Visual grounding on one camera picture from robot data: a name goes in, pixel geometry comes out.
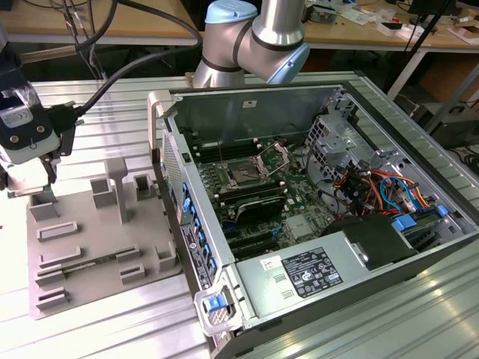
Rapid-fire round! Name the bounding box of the black wire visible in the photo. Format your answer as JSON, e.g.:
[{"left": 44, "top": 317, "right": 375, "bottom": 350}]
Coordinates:
[{"left": 303, "top": 144, "right": 340, "bottom": 188}]

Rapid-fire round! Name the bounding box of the orange wire bundle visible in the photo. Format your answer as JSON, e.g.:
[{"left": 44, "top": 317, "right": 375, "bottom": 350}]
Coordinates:
[{"left": 332, "top": 168, "right": 439, "bottom": 210}]

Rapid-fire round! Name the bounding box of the silver CPU green substrate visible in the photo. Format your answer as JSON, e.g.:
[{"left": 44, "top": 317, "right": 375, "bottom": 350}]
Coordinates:
[{"left": 6, "top": 163, "right": 52, "bottom": 198}]

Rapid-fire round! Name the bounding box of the green motherboard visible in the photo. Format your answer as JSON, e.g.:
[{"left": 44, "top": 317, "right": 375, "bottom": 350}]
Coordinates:
[{"left": 186, "top": 129, "right": 340, "bottom": 263}]

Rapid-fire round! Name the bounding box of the black plastic fan shroud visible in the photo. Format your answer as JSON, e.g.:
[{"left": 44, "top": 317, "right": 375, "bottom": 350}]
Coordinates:
[{"left": 320, "top": 215, "right": 419, "bottom": 272}]

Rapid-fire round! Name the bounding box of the black expansion slot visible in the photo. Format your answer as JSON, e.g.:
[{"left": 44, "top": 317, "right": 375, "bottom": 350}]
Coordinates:
[
  {"left": 230, "top": 239, "right": 281, "bottom": 260},
  {"left": 226, "top": 230, "right": 278, "bottom": 250}
]

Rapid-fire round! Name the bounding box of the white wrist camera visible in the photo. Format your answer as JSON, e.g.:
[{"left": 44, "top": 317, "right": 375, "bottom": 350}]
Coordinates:
[{"left": 0, "top": 89, "right": 61, "bottom": 165}]

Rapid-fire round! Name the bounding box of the black monitor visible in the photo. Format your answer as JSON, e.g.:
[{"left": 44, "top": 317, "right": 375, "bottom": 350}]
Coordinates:
[{"left": 407, "top": 0, "right": 458, "bottom": 24}]

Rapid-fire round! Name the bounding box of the silver power supply with label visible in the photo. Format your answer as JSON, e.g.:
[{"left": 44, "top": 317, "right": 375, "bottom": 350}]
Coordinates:
[{"left": 234, "top": 230, "right": 371, "bottom": 330}]

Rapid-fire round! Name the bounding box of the open PC case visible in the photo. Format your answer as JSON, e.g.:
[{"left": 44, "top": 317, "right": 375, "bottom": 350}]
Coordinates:
[{"left": 147, "top": 82, "right": 479, "bottom": 359}]

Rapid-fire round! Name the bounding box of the blue case latch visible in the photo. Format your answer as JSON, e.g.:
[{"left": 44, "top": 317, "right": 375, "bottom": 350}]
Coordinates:
[{"left": 204, "top": 295, "right": 228, "bottom": 312}]

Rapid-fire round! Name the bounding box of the grey plastic parts rack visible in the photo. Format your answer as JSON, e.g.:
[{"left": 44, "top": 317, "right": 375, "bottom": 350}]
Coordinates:
[{"left": 25, "top": 156, "right": 184, "bottom": 322}]

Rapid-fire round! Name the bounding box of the silver chipset heatsink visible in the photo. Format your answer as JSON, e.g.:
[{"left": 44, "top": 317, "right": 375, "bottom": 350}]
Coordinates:
[{"left": 286, "top": 216, "right": 311, "bottom": 239}]

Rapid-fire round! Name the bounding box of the silver disk bay cage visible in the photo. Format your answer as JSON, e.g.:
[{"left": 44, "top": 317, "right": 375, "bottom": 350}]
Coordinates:
[{"left": 303, "top": 86, "right": 379, "bottom": 188}]

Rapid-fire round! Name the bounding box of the white open box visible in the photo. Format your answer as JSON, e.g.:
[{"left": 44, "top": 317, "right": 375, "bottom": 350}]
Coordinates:
[{"left": 380, "top": 21, "right": 413, "bottom": 39}]

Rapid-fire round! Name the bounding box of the blue disk carrier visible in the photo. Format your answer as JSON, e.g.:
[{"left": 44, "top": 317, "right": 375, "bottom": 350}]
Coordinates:
[{"left": 392, "top": 215, "right": 418, "bottom": 233}]

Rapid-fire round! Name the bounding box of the green RAM stick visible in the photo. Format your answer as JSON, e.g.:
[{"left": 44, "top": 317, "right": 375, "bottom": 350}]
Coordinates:
[{"left": 61, "top": 256, "right": 120, "bottom": 271}]

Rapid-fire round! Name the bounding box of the small green circuit device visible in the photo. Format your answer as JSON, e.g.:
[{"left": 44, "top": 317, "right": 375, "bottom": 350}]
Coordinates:
[{"left": 313, "top": 7, "right": 340, "bottom": 23}]

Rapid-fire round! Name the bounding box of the black box under desk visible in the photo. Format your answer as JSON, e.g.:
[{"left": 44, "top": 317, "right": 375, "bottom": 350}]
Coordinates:
[{"left": 411, "top": 101, "right": 479, "bottom": 147}]

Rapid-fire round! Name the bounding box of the black RAM slot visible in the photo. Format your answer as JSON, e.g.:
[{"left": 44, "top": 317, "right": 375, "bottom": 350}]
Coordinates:
[
  {"left": 192, "top": 138, "right": 257, "bottom": 153},
  {"left": 213, "top": 181, "right": 284, "bottom": 197},
  {"left": 219, "top": 188, "right": 288, "bottom": 206},
  {"left": 196, "top": 145, "right": 262, "bottom": 162}
]

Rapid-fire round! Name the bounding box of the CPU socket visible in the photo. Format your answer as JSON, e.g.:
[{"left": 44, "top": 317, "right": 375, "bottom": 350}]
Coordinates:
[{"left": 222, "top": 159, "right": 265, "bottom": 190}]

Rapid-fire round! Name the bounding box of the thick black camera cable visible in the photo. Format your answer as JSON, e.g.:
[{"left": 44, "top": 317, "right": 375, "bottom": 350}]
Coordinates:
[{"left": 44, "top": 0, "right": 205, "bottom": 132}]

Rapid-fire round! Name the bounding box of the blue wire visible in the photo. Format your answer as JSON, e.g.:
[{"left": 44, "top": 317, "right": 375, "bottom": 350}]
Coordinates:
[{"left": 378, "top": 175, "right": 417, "bottom": 215}]

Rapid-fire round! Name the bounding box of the metal socket cover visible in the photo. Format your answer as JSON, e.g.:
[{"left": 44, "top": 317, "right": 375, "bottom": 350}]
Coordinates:
[{"left": 254, "top": 143, "right": 292, "bottom": 180}]

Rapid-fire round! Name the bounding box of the wooden desk white frame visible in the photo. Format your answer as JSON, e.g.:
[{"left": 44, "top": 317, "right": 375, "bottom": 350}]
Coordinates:
[{"left": 0, "top": 0, "right": 479, "bottom": 99}]

